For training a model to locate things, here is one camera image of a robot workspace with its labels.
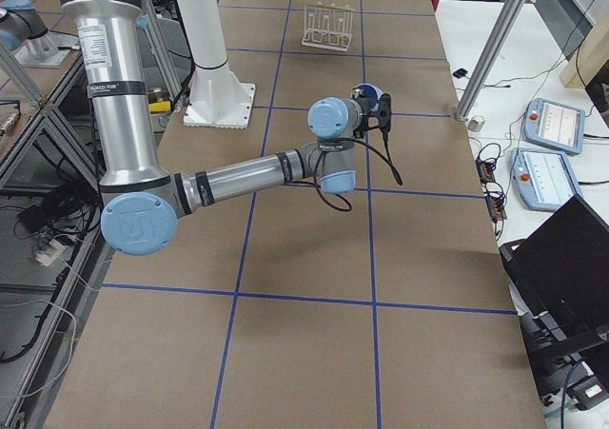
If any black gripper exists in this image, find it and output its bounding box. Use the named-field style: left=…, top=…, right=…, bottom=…
left=351, top=93, right=379, bottom=138

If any light blue cup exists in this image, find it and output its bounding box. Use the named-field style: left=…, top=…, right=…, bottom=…
left=351, top=83, right=383, bottom=101

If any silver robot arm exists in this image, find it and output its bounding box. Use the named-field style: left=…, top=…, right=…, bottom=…
left=60, top=0, right=391, bottom=255
left=1, top=0, right=80, bottom=68

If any small metal cylinder weight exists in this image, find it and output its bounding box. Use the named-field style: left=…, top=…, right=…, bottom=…
left=467, top=115, right=485, bottom=133

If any small black adapter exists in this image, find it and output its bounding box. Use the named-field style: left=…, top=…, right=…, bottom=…
left=452, top=68, right=468, bottom=79

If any black orange USB hub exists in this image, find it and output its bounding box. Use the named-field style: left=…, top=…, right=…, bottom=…
left=475, top=157, right=506, bottom=224

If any near teach pendant tablet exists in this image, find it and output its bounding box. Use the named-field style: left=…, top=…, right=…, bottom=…
left=510, top=147, right=582, bottom=212

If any teach pendant tablet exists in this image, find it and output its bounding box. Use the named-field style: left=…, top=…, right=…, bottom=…
left=510, top=147, right=582, bottom=212
left=522, top=98, right=586, bottom=155

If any far teach pendant tablet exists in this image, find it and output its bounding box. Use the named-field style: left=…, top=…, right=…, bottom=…
left=522, top=98, right=586, bottom=155

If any steel pot with corn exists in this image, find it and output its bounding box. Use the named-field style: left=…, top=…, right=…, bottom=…
left=147, top=88, right=173, bottom=114

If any black laptop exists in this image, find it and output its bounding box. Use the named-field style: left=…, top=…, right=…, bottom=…
left=498, top=193, right=609, bottom=354

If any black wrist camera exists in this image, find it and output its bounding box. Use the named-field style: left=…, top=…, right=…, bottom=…
left=376, top=93, right=392, bottom=133

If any right black braided cable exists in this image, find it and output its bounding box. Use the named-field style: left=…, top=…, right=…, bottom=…
left=311, top=127, right=404, bottom=212

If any white wire cup holder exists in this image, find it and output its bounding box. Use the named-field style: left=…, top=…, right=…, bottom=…
left=301, top=1, right=356, bottom=52

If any white camera pole base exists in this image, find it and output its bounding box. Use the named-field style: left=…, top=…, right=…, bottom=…
left=177, top=0, right=256, bottom=128

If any aluminium frame post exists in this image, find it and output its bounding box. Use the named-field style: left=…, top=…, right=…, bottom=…
left=455, top=0, right=526, bottom=122

